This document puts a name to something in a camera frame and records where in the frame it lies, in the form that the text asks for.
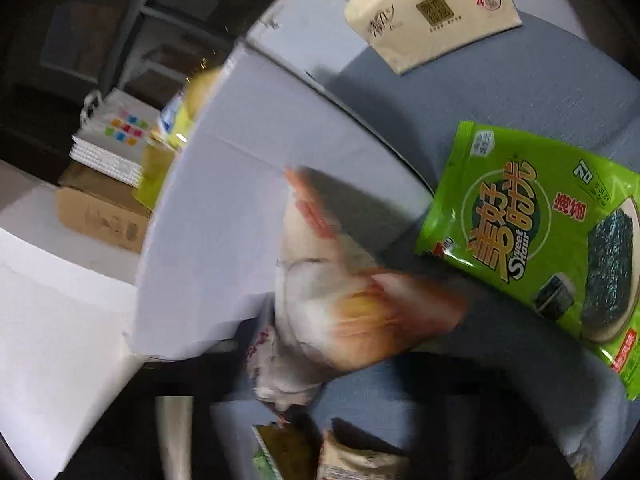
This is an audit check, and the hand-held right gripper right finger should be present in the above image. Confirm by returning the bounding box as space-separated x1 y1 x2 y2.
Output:
397 352 598 480

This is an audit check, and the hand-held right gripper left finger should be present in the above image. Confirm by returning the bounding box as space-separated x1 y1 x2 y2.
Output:
60 354 253 480

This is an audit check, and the cartoon print snack packet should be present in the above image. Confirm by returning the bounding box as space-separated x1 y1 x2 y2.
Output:
245 166 472 414

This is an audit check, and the white cardboard box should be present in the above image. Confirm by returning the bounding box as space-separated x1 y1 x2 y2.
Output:
129 41 437 362

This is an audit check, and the yellow-green snack packet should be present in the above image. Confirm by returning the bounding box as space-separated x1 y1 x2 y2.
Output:
159 66 224 152

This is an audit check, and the tall beige snack packet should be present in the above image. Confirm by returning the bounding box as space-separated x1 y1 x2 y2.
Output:
317 427 412 480

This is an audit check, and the brown cardboard box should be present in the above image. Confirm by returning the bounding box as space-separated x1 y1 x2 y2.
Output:
55 161 154 256

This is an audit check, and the white shopping bag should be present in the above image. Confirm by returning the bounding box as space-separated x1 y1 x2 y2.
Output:
70 89 162 189

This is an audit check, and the dark framed window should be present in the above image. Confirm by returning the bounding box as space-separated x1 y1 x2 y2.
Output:
0 0 283 128

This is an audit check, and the cream tissue pack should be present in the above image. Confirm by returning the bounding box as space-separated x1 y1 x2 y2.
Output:
343 0 524 77

